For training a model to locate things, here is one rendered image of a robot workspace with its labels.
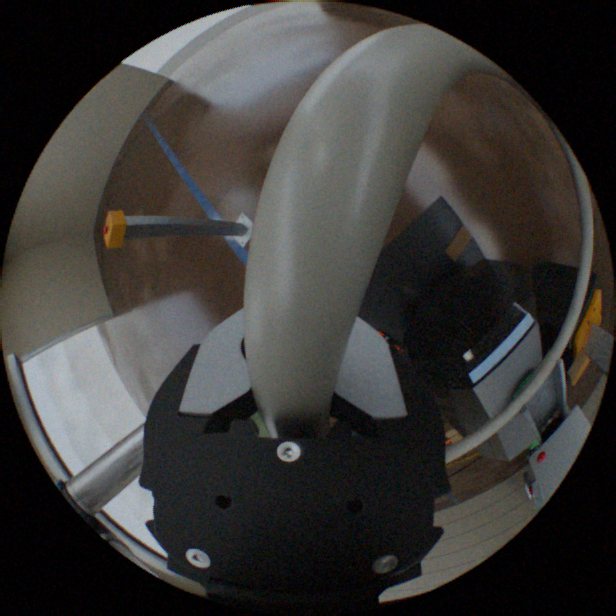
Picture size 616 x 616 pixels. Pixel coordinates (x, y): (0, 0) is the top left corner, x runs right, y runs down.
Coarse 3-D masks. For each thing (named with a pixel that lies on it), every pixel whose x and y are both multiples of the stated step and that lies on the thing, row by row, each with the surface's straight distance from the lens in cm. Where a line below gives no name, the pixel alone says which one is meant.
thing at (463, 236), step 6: (462, 228) 148; (456, 234) 147; (462, 234) 148; (468, 234) 150; (456, 240) 145; (462, 240) 147; (468, 240) 150; (450, 246) 143; (456, 246) 145; (462, 246) 147; (450, 252) 142; (456, 252) 144; (456, 258) 144
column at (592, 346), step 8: (592, 328) 168; (600, 328) 166; (592, 336) 166; (600, 336) 164; (608, 336) 163; (592, 344) 165; (600, 344) 163; (608, 344) 162; (592, 352) 164; (600, 352) 162; (608, 352) 161; (592, 360) 169; (600, 360) 161; (608, 360) 160; (600, 368) 168; (608, 368) 159
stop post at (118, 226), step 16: (112, 224) 92; (128, 224) 97; (144, 224) 100; (160, 224) 105; (176, 224) 110; (192, 224) 117; (208, 224) 127; (224, 224) 140; (240, 224) 158; (112, 240) 96; (240, 240) 164
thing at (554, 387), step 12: (552, 372) 54; (564, 372) 50; (552, 384) 58; (564, 384) 55; (540, 396) 56; (552, 396) 64; (564, 396) 61; (528, 408) 55; (540, 408) 62; (552, 408) 72; (564, 408) 70; (528, 420) 49; (540, 420) 70; (540, 444) 79
